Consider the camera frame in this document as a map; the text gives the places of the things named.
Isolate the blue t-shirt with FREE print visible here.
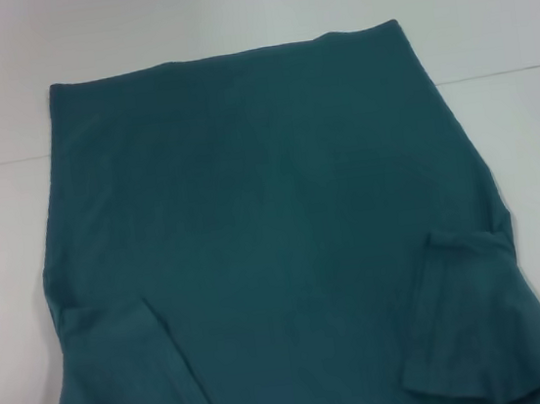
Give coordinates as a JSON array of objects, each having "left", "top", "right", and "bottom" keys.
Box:
[{"left": 6, "top": 0, "right": 540, "bottom": 404}]

